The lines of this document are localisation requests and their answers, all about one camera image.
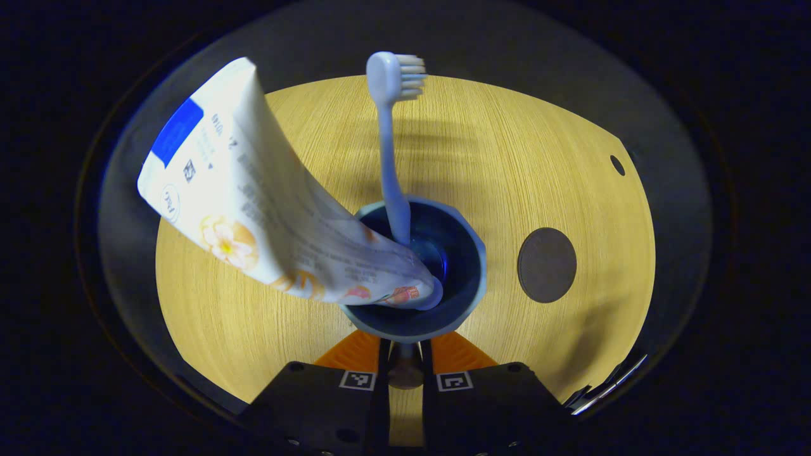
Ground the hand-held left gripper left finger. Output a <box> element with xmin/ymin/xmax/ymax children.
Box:
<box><xmin>239</xmin><ymin>329</ymin><xmax>390</xmax><ymax>456</ymax></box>

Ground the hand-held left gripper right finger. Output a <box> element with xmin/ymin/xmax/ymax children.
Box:
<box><xmin>422</xmin><ymin>331</ymin><xmax>577</xmax><ymax>456</ymax></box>

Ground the light blue cup wooden handle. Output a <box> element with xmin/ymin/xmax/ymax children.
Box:
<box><xmin>338</xmin><ymin>194</ymin><xmax>488</xmax><ymax>389</ymax></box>

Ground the dark round coaster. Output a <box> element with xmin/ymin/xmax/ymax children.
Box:
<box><xmin>516</xmin><ymin>227</ymin><xmax>578</xmax><ymax>304</ymax></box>

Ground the white toothpaste tube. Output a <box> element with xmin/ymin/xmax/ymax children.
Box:
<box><xmin>137</xmin><ymin>56</ymin><xmax>445</xmax><ymax>312</ymax></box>

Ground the light blue toothbrush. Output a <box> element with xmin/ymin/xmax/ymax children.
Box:
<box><xmin>366</xmin><ymin>51</ymin><xmax>429</xmax><ymax>249</ymax></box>

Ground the dark metal bar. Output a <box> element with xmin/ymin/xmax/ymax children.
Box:
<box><xmin>563</xmin><ymin>353</ymin><xmax>649</xmax><ymax>417</ymax></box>

